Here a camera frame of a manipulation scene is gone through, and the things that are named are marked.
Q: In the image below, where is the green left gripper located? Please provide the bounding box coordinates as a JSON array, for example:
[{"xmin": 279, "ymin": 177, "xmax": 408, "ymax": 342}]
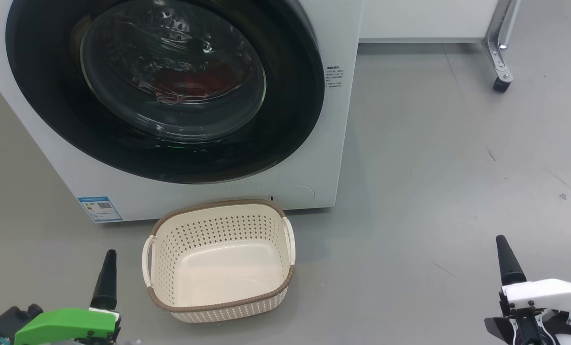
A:
[{"xmin": 14, "ymin": 249, "xmax": 121, "ymax": 345}]

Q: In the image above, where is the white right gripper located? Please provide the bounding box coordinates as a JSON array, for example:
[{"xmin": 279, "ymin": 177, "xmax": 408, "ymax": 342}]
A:
[{"xmin": 484, "ymin": 235, "xmax": 571, "ymax": 345}]

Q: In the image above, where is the black round glass washer door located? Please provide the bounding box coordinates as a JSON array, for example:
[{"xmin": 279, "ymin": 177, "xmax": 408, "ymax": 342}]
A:
[{"xmin": 6, "ymin": 0, "xmax": 325, "ymax": 184}]

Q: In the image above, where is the red and white garment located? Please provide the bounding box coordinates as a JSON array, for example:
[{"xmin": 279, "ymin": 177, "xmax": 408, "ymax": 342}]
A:
[{"xmin": 146, "ymin": 62, "xmax": 240, "ymax": 104}]

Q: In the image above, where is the cream perforated laundry basket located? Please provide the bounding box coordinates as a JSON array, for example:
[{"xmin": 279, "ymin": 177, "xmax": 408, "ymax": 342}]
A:
[{"xmin": 142, "ymin": 199, "xmax": 296, "ymax": 323}]

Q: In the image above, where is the white front-load washing machine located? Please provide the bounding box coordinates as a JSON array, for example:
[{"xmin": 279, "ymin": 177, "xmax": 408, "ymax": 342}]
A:
[{"xmin": 0, "ymin": 0, "xmax": 363, "ymax": 223}]

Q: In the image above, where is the blue energy label sticker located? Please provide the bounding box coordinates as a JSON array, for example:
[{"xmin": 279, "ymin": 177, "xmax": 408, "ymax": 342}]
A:
[{"xmin": 78, "ymin": 195, "xmax": 123, "ymax": 223}]

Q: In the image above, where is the silver metal cabinet leg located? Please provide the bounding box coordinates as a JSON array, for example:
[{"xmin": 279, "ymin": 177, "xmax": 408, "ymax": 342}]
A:
[{"xmin": 482, "ymin": 0, "xmax": 523, "ymax": 82}]

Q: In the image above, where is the small printed text label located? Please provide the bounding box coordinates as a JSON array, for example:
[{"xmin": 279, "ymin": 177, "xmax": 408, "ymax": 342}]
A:
[{"xmin": 326, "ymin": 66, "xmax": 343, "ymax": 92}]

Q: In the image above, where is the white cabinet panel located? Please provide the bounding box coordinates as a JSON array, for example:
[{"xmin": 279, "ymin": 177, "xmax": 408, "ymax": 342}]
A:
[{"xmin": 359, "ymin": 0, "xmax": 499, "ymax": 44}]

